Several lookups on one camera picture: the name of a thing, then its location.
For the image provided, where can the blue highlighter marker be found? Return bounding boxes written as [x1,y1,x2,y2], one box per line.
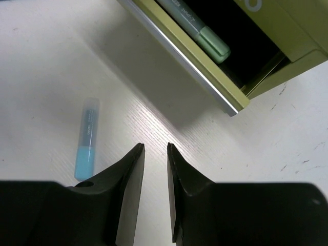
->
[74,98,100,181]

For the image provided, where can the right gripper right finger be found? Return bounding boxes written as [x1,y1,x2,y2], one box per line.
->
[167,143,327,245]

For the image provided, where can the green metal tool chest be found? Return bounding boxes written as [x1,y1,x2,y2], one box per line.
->
[121,1,327,116]

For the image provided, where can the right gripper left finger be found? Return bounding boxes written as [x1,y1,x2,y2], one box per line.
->
[1,143,145,245]

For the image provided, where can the green highlighter marker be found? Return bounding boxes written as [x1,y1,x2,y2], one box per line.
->
[158,0,231,64]

